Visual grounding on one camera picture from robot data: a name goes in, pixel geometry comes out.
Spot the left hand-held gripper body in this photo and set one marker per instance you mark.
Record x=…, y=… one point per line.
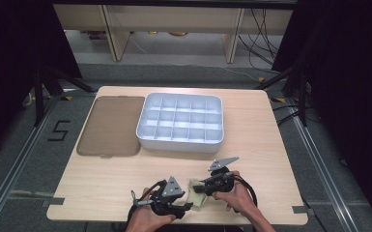
x=172, y=190

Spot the pale green sock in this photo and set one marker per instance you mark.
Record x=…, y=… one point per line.
x=195, y=199

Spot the black curtain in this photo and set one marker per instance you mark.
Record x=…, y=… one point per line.
x=9, y=48
x=351, y=80

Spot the brown translucent lid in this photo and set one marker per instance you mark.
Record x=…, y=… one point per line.
x=112, y=127

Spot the pale wooden desk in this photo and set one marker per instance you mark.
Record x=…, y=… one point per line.
x=174, y=17

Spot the grey tape strip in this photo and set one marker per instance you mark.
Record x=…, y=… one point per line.
x=54, y=201
x=301, y=209

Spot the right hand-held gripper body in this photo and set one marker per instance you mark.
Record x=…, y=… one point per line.
x=220, y=183

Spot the white divided storage box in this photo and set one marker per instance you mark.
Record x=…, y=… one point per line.
x=180, y=121

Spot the person's left hand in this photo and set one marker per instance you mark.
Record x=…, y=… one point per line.
x=145, y=219

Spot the yellow tape piece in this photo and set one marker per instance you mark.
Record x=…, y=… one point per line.
x=66, y=98
x=278, y=100

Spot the person's right hand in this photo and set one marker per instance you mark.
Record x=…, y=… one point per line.
x=240, y=198

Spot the aluminium floor rail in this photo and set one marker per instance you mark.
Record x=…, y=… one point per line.
x=322, y=167
x=16, y=167

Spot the black metal stand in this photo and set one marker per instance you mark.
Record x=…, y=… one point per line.
x=40, y=96
x=301, y=93

